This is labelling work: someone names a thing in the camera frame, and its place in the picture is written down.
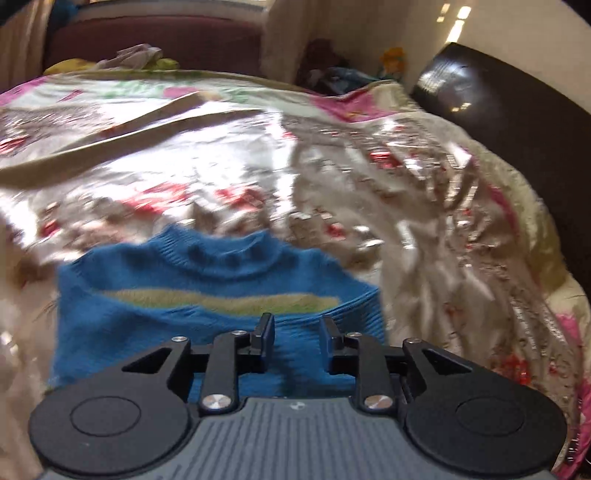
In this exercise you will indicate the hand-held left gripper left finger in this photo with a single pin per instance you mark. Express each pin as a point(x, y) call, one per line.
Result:
point(264, 339)

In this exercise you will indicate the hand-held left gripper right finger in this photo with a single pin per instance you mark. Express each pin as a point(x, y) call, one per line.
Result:
point(328, 344)

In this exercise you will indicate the blue knit sweater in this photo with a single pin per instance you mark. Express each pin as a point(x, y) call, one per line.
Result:
point(184, 277)

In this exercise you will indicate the dark clothes pile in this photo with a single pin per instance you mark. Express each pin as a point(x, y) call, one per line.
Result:
point(325, 64)

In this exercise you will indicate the pale crumpled clothes pile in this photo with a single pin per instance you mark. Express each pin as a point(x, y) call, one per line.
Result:
point(136, 56)

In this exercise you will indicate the floral satin blanket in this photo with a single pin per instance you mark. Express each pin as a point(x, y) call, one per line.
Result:
point(323, 161)

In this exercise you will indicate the yellow soft toy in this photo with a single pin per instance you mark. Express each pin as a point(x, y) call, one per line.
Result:
point(392, 60)

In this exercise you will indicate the dark glossy headboard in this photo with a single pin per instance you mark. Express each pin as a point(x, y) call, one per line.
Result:
point(531, 115)

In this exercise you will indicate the maroon sofa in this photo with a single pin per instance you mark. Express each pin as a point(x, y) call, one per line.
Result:
point(184, 41)

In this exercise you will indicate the yellow-green cloth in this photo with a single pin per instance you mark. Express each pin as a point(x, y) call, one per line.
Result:
point(69, 65)

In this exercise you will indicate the beige curtain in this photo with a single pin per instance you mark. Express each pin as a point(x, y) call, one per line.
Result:
point(23, 41)

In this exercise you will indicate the blue fuzzy cloth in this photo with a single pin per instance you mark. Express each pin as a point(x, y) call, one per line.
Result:
point(64, 9)

